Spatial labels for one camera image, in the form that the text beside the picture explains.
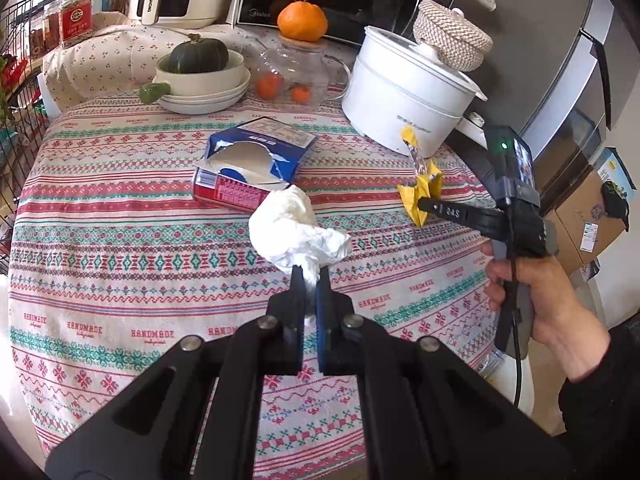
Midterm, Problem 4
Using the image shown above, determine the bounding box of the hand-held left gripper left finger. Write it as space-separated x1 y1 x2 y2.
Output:
45 265 307 480

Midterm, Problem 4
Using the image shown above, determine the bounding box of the white tissue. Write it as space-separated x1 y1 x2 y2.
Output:
248 186 352 286

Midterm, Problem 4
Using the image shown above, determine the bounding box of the red label jar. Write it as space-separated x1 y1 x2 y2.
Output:
59 0 93 50

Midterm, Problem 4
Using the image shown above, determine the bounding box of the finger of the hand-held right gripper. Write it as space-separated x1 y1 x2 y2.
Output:
417 197 506 237

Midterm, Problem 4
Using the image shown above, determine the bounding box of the patterned tablecloth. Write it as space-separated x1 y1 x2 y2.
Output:
7 91 501 480

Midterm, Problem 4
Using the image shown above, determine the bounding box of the glass jar with cork lid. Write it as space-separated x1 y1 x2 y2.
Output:
250 35 353 107

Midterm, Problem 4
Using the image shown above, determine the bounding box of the dark green pumpkin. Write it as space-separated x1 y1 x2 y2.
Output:
165 34 230 75

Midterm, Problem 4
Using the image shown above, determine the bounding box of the small-flower print cloth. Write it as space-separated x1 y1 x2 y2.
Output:
42 24 361 111

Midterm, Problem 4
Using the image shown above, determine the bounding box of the white electric pot with lid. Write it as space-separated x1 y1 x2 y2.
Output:
341 25 496 157

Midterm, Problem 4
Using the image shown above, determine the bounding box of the person's right hand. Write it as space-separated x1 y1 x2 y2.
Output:
480 242 612 382

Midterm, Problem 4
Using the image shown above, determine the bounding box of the cream bowl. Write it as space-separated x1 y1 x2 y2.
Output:
154 50 247 97

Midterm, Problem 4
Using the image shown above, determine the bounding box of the blue and red tissue box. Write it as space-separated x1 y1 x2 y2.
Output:
192 116 318 211

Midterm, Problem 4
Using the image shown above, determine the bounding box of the large orange mandarin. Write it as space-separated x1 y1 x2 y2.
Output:
277 0 329 42

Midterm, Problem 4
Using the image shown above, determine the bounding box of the cardboard box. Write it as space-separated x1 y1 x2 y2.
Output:
545 147 640 276

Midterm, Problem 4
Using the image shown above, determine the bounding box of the black cable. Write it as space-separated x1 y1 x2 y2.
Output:
502 200 525 407

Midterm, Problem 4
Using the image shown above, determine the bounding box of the black wire rack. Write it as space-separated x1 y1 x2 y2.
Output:
0 0 46 276

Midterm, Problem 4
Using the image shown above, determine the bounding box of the person's right forearm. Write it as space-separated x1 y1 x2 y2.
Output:
557 324 640 466

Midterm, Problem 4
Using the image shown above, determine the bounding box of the grey refrigerator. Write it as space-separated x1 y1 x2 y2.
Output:
500 0 621 211

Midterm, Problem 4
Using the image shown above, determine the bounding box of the brown food jar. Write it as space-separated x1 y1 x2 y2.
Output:
42 0 63 53

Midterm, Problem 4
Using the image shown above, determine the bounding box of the green stubby object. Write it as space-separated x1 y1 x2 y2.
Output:
139 81 173 105

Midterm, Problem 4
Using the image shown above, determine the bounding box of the yellow candy wrapper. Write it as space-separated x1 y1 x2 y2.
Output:
397 127 443 226

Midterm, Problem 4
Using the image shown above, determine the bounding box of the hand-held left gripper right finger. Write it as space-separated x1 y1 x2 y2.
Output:
315 266 573 480

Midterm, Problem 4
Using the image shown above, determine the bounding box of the woven lidded basket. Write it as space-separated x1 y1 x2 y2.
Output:
412 0 494 72

